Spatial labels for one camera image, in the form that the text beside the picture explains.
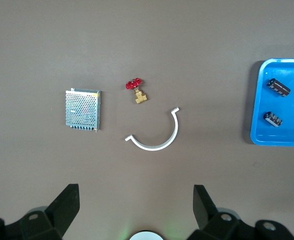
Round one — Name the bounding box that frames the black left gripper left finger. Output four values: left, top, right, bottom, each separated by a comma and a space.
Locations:
0, 183, 80, 240

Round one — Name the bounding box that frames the small black relay block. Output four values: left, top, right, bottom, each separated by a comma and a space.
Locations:
263, 111, 283, 128

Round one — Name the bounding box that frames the brown table cover mat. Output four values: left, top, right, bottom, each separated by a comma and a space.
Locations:
0, 0, 294, 240

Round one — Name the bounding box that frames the long brown capacitor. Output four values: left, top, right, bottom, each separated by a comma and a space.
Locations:
266, 77, 291, 98

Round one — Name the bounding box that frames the white semicircular bracket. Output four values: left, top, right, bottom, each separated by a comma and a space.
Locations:
124, 106, 180, 151

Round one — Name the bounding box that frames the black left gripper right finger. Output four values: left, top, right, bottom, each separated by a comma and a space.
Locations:
189, 184, 294, 240

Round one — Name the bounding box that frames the blue plastic tray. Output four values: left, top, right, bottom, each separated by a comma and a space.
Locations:
250, 58, 294, 147

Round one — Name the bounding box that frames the perforated metal power supply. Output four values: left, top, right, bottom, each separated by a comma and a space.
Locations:
65, 87, 102, 131

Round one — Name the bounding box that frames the brass valve red handle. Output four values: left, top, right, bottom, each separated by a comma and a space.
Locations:
125, 77, 148, 104

